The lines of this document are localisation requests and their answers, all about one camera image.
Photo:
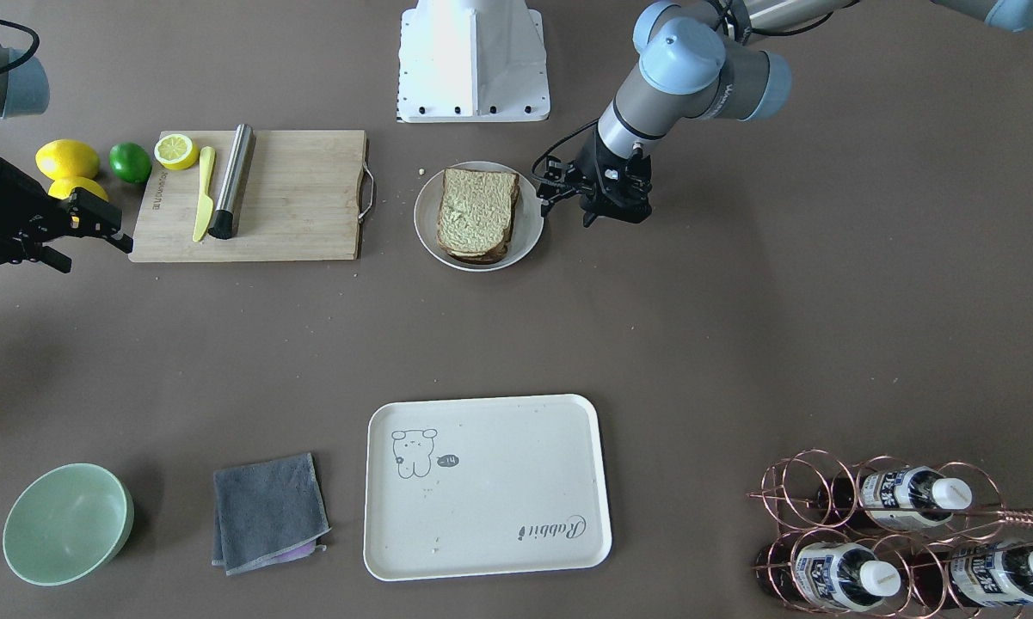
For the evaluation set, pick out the yellow whole lemon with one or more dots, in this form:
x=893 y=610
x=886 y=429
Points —
x=67 y=157
x=82 y=186

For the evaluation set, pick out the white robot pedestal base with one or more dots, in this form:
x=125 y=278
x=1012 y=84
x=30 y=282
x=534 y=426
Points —
x=472 y=62

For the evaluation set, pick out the green lime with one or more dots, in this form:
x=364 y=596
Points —
x=130 y=162

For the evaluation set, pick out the tea bottle white cap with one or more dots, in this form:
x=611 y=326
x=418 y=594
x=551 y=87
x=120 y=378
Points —
x=909 y=499

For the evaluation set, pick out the copper wire bottle rack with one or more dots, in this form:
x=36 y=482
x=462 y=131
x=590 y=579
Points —
x=788 y=486

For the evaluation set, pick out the bread slice under egg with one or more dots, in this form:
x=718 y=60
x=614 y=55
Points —
x=488 y=256

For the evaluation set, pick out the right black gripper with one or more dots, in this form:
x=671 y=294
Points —
x=10 y=205

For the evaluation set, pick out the cream rabbit tray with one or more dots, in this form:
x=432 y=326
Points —
x=473 y=487

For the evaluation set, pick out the steel muddler black tip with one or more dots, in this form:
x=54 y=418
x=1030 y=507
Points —
x=224 y=219

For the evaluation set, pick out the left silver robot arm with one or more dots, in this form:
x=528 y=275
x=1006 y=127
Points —
x=694 y=62

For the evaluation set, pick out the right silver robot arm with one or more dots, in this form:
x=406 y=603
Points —
x=24 y=86

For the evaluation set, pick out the mint green bowl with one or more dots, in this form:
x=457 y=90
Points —
x=68 y=523

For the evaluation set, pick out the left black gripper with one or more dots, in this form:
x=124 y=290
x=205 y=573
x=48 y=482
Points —
x=587 y=174

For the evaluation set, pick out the yellow plastic knife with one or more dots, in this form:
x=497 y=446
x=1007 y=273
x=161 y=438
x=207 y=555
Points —
x=205 y=205

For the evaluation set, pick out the wooden cutting board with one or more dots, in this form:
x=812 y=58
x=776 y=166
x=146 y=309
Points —
x=301 y=201

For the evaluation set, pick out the halved lemon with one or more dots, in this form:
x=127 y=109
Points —
x=176 y=151

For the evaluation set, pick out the grey folded cloth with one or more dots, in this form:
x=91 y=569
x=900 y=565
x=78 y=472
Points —
x=267 y=513

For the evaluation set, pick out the white round plate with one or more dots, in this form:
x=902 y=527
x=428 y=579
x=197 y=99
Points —
x=527 y=226

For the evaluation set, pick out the bread slice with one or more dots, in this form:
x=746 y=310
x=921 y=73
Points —
x=476 y=209
x=488 y=256

